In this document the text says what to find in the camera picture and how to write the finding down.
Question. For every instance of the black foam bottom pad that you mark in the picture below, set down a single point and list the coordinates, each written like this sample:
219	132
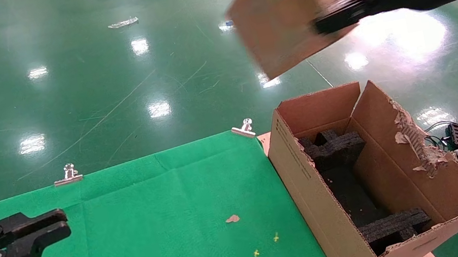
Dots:
353	191

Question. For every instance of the small blue floor scrap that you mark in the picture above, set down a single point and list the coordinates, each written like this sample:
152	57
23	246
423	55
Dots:
229	23

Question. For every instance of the large open cardboard carton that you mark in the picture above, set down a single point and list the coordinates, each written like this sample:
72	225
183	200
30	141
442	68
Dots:
313	207

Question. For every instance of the small brown cardboard box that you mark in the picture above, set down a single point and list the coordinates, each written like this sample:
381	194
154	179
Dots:
279	11

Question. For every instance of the yellow cross marker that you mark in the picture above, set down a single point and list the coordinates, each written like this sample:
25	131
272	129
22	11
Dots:
276	236
256	252

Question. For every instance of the small cardboard scrap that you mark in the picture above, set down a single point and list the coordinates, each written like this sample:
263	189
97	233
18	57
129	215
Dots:
232	218

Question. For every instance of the green felt cloth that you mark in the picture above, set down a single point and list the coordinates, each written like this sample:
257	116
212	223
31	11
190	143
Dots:
124	231

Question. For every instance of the silver binder clip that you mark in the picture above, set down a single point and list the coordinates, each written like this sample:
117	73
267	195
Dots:
70	175
244	129

